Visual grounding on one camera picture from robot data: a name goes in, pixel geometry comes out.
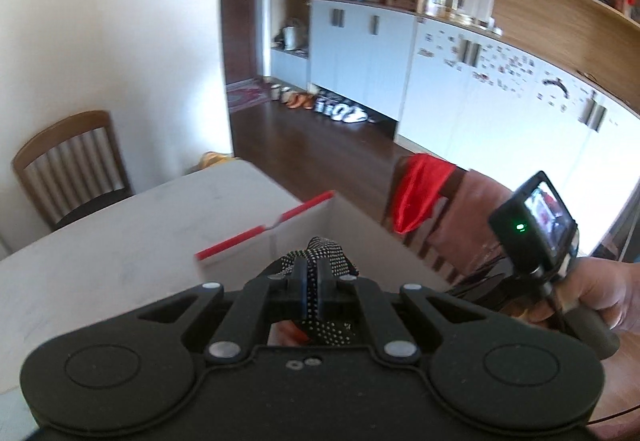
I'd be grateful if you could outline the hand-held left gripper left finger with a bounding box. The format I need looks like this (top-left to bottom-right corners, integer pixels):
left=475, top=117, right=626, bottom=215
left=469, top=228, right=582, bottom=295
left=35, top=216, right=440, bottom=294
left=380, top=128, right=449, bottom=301
left=137, top=257, right=307, bottom=365

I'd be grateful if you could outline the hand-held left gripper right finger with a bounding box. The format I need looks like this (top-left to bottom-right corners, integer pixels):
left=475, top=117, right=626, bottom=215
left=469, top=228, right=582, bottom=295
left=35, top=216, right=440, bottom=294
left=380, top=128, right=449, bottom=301
left=315, top=258, right=493, bottom=365

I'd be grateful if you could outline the black dotted cloth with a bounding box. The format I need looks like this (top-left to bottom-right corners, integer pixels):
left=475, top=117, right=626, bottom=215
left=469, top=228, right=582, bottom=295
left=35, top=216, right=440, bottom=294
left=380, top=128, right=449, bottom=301
left=272, top=235, right=361, bottom=347

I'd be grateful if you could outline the red and white cardboard box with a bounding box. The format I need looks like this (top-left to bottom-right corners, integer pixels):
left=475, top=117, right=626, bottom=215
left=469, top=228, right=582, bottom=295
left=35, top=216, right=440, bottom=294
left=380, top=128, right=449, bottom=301
left=195, top=190, right=453, bottom=295

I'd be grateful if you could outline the person's right hand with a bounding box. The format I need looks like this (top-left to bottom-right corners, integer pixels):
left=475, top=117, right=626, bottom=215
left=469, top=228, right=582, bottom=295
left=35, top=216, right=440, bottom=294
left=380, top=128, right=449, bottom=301
left=525, top=255, right=640, bottom=337

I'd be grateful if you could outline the wooden chair with black seat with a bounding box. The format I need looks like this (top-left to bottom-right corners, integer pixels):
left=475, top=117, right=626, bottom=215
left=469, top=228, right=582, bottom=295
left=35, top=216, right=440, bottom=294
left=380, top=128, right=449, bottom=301
left=382, top=154, right=507, bottom=288

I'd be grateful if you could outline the red garment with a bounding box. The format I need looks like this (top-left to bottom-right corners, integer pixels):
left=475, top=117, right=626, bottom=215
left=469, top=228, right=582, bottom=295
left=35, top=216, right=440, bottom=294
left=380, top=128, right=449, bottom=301
left=392, top=153, right=459, bottom=236

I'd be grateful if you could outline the yellow plastic bag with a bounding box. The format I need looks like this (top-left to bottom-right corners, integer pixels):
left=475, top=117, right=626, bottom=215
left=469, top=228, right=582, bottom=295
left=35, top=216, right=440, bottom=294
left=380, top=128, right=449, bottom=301
left=197, top=150, right=235, bottom=171

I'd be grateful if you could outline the group of small stickers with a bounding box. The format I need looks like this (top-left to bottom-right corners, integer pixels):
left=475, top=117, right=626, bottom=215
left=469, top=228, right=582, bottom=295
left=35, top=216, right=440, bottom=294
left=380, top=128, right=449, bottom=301
left=417, top=33, right=621, bottom=123

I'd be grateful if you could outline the row of shoes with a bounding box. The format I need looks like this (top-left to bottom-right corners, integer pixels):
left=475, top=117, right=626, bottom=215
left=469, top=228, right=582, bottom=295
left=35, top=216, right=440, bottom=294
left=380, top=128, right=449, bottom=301
left=270, top=83, right=382, bottom=125

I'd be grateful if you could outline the red patterned rug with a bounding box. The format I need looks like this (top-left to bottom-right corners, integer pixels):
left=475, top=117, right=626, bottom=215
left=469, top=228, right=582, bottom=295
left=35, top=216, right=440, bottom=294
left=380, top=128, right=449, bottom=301
left=225, top=78, right=271, bottom=112

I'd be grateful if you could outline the dark wooden door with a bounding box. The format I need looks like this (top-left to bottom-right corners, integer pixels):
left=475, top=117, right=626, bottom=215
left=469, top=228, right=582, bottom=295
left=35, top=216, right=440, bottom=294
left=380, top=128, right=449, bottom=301
left=219, top=0, right=274, bottom=83

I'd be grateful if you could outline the wooden slat-back chair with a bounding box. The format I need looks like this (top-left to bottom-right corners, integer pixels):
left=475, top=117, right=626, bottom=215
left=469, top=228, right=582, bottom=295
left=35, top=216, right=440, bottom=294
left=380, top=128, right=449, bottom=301
left=12, top=110, right=135, bottom=232

